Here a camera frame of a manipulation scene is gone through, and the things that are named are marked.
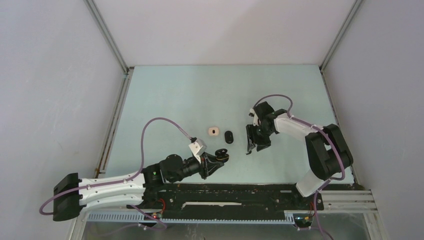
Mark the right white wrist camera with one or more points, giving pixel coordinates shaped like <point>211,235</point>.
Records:
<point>255,121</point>

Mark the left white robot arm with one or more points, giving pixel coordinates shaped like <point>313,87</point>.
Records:
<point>74,195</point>

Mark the left aluminium frame post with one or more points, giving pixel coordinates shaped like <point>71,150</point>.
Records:
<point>106,33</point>

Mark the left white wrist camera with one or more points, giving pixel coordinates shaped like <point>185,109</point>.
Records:
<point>197,147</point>

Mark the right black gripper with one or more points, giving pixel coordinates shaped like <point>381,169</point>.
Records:
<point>252,139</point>

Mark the black oval charging case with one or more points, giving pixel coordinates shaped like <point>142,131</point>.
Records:
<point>228,137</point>

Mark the black mounting base rail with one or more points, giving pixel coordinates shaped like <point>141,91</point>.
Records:
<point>221,201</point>

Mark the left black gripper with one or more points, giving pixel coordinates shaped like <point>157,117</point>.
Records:
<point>208,166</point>

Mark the right aluminium frame post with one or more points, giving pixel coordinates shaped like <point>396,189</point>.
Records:
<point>340,34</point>

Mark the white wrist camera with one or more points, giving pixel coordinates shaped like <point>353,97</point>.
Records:
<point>197,147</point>
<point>255,121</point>

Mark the aluminium frame post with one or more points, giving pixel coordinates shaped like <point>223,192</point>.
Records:
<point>340,34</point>
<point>106,33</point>

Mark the grey slotted cable duct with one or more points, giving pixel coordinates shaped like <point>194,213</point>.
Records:
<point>136,217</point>

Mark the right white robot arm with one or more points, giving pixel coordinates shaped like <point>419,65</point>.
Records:
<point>327,151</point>

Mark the black gold-striped charging case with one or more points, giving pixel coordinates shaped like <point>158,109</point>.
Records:
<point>222,155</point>

